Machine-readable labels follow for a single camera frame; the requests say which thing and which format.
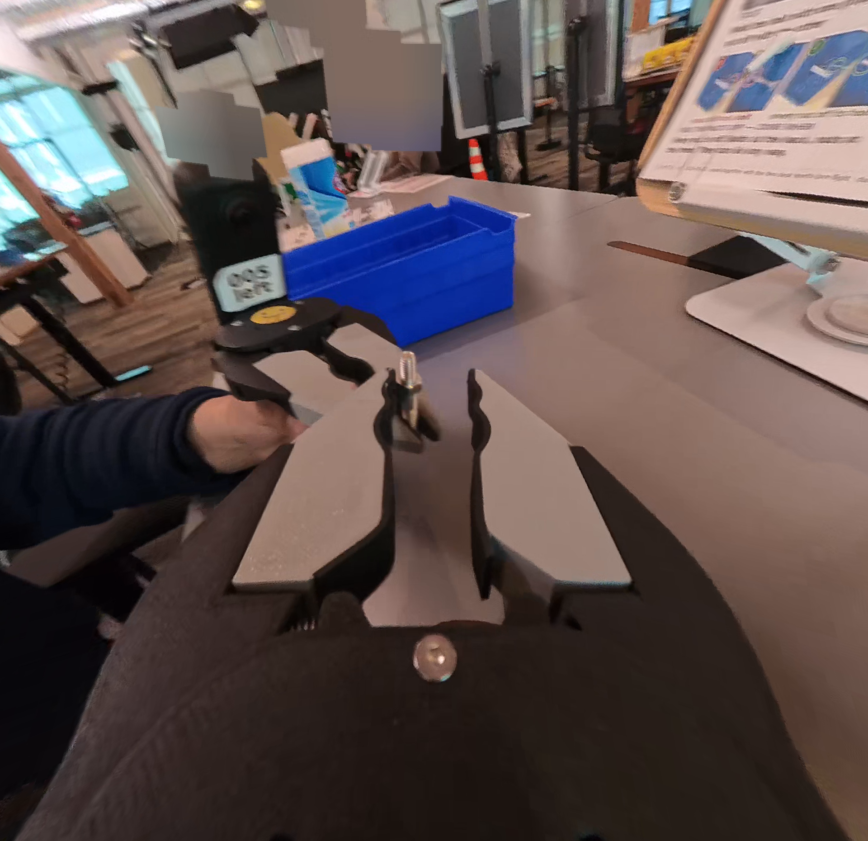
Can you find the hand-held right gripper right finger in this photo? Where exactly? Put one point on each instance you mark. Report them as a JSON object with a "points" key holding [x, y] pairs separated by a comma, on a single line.
{"points": [[542, 515]]}

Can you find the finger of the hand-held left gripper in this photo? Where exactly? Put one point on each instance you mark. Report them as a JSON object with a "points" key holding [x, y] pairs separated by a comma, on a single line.
{"points": [[369, 352], [305, 386]]}

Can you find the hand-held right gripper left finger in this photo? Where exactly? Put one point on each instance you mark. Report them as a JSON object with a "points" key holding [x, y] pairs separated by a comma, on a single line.
{"points": [[319, 502]]}

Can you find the steel bolt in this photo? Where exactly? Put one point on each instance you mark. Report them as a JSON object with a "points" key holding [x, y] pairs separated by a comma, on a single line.
{"points": [[407, 363]]}

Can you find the blue plastic bin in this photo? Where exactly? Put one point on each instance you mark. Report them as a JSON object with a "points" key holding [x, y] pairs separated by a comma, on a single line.
{"points": [[407, 278]]}

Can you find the person's left forearm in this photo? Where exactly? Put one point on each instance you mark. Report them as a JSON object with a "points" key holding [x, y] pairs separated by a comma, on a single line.
{"points": [[88, 461]]}

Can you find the person's left hand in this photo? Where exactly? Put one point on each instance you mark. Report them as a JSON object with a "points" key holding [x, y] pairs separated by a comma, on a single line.
{"points": [[230, 434]]}

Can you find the white blue wipes canister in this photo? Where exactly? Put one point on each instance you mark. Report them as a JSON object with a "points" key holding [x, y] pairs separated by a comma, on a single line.
{"points": [[319, 190]]}

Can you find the white cabinet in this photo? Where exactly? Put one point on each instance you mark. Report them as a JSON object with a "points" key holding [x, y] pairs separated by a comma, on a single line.
{"points": [[108, 264]]}

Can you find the black studio light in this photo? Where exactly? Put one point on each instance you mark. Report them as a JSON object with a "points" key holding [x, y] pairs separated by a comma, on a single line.
{"points": [[203, 37]]}

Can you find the orange traffic cone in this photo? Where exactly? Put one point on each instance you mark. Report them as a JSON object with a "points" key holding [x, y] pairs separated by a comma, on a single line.
{"points": [[478, 163]]}

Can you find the person's office chair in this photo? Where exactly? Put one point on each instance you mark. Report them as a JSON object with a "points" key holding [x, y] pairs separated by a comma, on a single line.
{"points": [[81, 549]]}

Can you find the white stand with wooden board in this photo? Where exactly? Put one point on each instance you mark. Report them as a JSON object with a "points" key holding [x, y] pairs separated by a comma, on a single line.
{"points": [[746, 312]]}

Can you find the grey framed panel on stand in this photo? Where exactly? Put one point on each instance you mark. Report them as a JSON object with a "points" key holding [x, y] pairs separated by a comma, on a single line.
{"points": [[485, 61]]}

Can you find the black pole stand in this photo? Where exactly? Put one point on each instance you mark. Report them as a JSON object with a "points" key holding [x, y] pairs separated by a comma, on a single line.
{"points": [[576, 108]]}

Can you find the black office chair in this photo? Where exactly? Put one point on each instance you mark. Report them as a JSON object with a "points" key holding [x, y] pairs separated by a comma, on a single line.
{"points": [[607, 135]]}

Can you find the black desk grommet cover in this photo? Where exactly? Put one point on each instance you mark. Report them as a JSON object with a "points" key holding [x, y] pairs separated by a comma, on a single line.
{"points": [[736, 258]]}

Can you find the person's dark clothing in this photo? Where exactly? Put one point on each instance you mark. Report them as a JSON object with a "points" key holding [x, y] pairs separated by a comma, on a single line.
{"points": [[41, 685]]}

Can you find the printed instruction sheet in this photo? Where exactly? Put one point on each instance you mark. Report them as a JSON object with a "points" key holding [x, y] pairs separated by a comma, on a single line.
{"points": [[780, 122]]}

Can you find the silver ventilation duct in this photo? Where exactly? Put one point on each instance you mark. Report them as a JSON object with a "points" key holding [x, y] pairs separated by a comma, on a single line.
{"points": [[102, 7]]}

